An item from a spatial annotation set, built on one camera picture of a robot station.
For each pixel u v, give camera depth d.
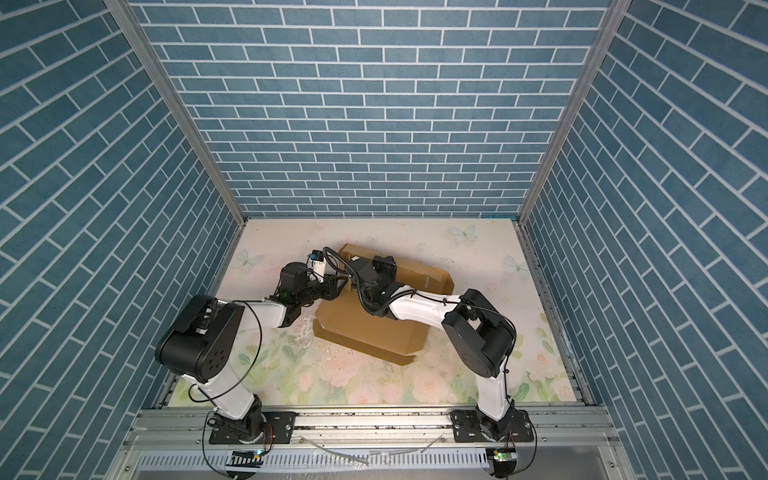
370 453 0.71
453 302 0.53
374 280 0.70
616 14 0.71
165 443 0.73
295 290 0.75
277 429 0.73
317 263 0.85
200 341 0.47
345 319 0.96
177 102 0.87
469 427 0.74
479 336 0.49
